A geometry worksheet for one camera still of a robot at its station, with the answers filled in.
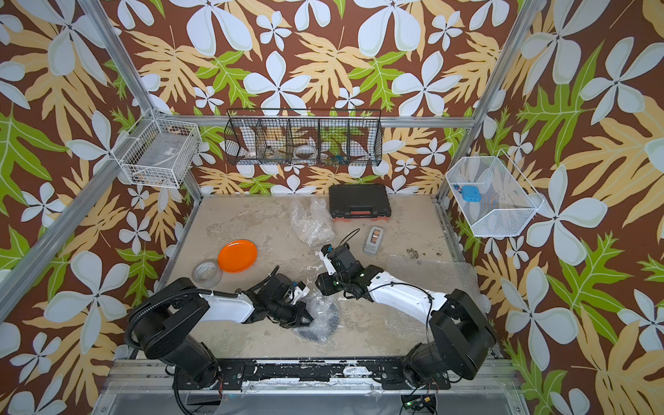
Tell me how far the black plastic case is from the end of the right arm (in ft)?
1.21

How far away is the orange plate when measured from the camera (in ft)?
3.19

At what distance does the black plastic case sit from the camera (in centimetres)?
110

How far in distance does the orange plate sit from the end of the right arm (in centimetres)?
37

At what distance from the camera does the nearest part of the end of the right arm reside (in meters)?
0.62

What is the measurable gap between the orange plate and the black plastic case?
1.23 feet
